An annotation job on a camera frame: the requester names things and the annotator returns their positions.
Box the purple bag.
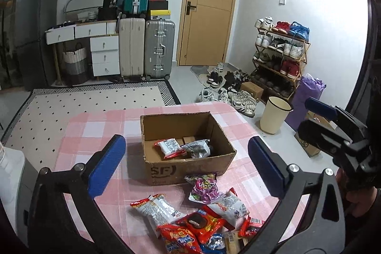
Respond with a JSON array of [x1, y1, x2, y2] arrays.
[[284, 74, 326, 132]]

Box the white desk with drawers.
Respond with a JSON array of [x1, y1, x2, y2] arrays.
[[45, 20, 120, 85]]

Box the brown paper bag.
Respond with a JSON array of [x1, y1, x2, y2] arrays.
[[294, 111, 337, 158]]

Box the cream suitcase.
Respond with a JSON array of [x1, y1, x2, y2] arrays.
[[119, 17, 146, 82]]

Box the white red packet, black print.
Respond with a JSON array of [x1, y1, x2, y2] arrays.
[[154, 139, 187, 160]]

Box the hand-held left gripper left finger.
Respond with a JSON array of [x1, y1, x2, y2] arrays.
[[27, 134, 132, 254]]

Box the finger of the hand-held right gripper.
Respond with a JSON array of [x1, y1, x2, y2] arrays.
[[304, 97, 367, 138], [298, 120, 352, 160]]

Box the brown cardboard box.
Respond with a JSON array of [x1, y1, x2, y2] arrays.
[[140, 112, 237, 186]]

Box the white grey appliance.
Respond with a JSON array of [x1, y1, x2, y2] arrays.
[[0, 146, 39, 243]]

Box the wooden door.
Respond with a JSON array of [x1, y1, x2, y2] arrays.
[[176, 0, 240, 66]]

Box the white drawer cabinet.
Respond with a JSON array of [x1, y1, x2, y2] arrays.
[[90, 35, 120, 77]]

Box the rows of shelved shoes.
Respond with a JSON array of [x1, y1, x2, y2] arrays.
[[253, 17, 310, 95]]

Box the silver suitcase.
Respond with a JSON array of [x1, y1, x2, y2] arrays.
[[144, 19, 175, 80]]

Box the person's right hand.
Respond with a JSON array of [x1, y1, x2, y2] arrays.
[[338, 168, 378, 217]]

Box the black printed bag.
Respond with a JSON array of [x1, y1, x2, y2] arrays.
[[98, 0, 120, 21]]

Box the grey fridge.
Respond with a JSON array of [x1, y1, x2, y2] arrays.
[[13, 0, 60, 91]]

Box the pile of loose shoes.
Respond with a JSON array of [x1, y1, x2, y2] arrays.
[[199, 62, 258, 118]]

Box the woven laundry basket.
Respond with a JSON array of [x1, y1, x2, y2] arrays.
[[62, 43, 89, 85]]

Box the wooden shoe rack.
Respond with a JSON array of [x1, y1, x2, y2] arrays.
[[250, 25, 311, 100]]

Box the white red noodle snack packet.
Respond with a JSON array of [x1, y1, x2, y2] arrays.
[[130, 194, 183, 238], [207, 188, 250, 228]]

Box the tan cracker packet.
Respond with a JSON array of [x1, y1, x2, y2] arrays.
[[223, 230, 249, 254]]

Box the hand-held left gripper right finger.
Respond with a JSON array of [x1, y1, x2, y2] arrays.
[[238, 136, 347, 254]]

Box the blue snack packet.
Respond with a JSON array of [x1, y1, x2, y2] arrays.
[[199, 233, 227, 254]]

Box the pink checked tablecloth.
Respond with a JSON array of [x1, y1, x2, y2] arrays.
[[52, 102, 298, 254]]

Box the purple snack packet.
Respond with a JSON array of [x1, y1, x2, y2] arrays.
[[185, 173, 227, 205]]

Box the plain black shoe box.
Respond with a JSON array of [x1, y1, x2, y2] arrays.
[[148, 0, 169, 11]]

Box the small red snack packet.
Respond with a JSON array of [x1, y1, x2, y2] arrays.
[[238, 216, 265, 238]]

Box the black yellow shoe box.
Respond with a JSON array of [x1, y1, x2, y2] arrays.
[[147, 10, 171, 21]]

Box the cream waste bin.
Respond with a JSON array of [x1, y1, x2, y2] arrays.
[[260, 96, 294, 135]]

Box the grey door mat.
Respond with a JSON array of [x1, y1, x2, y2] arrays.
[[190, 64, 227, 88]]

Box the red cookie packet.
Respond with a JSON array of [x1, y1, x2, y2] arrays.
[[175, 206, 228, 244]]

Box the silver black snack packet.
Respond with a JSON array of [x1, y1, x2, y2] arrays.
[[181, 139, 212, 159]]

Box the orange red snack packet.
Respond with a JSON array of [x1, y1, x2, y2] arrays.
[[156, 223, 204, 254]]

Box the cream diamond pattern rug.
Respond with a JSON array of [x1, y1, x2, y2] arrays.
[[0, 81, 181, 150]]

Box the small cardboard carton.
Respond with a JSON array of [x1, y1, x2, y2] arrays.
[[240, 81, 264, 103]]

